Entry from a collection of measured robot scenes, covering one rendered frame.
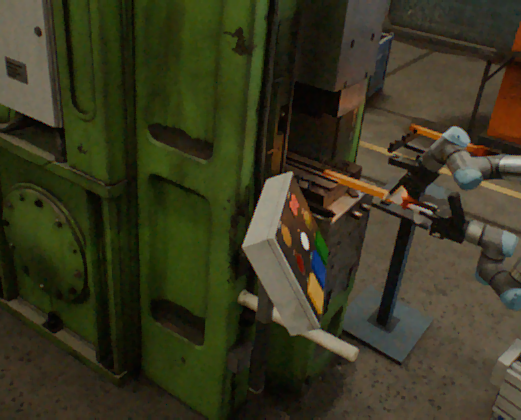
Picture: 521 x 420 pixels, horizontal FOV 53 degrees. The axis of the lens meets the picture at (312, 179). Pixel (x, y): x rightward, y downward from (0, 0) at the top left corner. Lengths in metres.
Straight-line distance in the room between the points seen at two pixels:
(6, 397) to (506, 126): 4.47
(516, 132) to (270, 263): 4.35
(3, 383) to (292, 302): 1.58
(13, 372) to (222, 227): 1.26
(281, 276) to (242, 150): 0.46
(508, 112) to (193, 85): 4.04
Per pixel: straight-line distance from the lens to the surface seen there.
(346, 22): 1.57
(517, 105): 5.30
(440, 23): 9.55
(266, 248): 1.19
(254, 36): 1.43
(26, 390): 2.54
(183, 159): 1.69
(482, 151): 2.35
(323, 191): 1.84
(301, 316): 1.30
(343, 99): 1.69
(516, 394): 1.72
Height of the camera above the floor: 1.86
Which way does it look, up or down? 27 degrees down
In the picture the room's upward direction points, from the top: 8 degrees clockwise
